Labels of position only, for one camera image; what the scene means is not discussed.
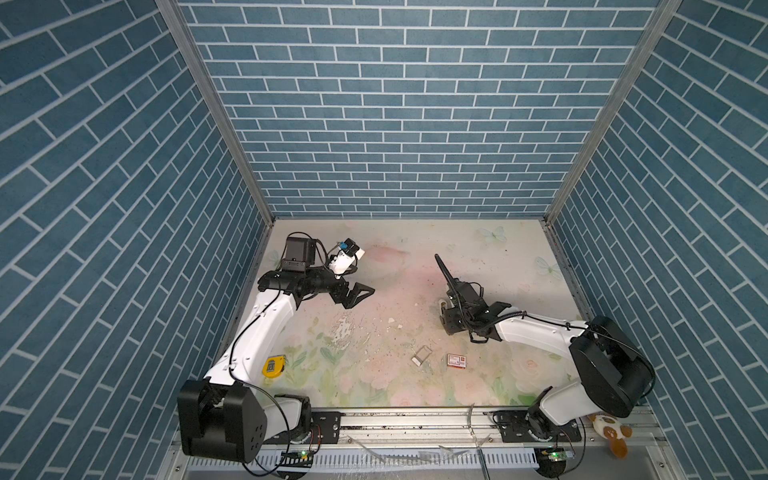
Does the red white staple box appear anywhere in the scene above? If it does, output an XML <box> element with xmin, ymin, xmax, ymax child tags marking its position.
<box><xmin>446</xmin><ymin>353</ymin><xmax>467</xmax><ymax>369</ymax></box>

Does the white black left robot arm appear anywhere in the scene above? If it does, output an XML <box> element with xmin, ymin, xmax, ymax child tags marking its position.
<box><xmin>177</xmin><ymin>232</ymin><xmax>374</xmax><ymax>464</ymax></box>

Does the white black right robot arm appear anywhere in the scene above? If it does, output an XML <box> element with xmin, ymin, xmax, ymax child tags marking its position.
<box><xmin>439</xmin><ymin>280</ymin><xmax>656</xmax><ymax>441</ymax></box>

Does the yellow tape measure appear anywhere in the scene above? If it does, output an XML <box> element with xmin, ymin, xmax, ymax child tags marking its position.
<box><xmin>262</xmin><ymin>355</ymin><xmax>287</xmax><ymax>379</ymax></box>

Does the green circuit board right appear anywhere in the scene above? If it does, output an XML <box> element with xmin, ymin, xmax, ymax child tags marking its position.
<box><xmin>534</xmin><ymin>448</ymin><xmax>569</xmax><ymax>479</ymax></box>

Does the green circuit board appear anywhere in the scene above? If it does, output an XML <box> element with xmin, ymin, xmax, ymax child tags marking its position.
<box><xmin>534</xmin><ymin>448</ymin><xmax>569</xmax><ymax>479</ymax></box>
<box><xmin>278</xmin><ymin>451</ymin><xmax>315</xmax><ymax>470</ymax></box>

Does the green circuit board left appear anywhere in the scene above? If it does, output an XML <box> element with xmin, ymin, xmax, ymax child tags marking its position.
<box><xmin>278</xmin><ymin>451</ymin><xmax>315</xmax><ymax>470</ymax></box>

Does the brown white plush toy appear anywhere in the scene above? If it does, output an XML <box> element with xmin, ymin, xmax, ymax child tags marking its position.
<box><xmin>587</xmin><ymin>413</ymin><xmax>633</xmax><ymax>459</ymax></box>

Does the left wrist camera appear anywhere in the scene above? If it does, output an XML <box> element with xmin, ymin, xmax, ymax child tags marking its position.
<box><xmin>327</xmin><ymin>238</ymin><xmax>365</xmax><ymax>276</ymax></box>

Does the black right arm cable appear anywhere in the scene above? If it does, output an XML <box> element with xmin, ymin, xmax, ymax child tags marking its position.
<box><xmin>434</xmin><ymin>253</ymin><xmax>481</xmax><ymax>313</ymax></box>

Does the aluminium front rail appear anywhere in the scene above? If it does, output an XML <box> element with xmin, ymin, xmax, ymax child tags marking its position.
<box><xmin>170</xmin><ymin>405</ymin><xmax>661</xmax><ymax>451</ymax></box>

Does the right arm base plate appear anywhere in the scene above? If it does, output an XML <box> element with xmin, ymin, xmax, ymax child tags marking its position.
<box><xmin>487</xmin><ymin>408</ymin><xmax>583</xmax><ymax>444</ymax></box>

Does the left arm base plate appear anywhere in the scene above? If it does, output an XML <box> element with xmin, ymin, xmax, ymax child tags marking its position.
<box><xmin>289</xmin><ymin>411</ymin><xmax>343</xmax><ymax>446</ymax></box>

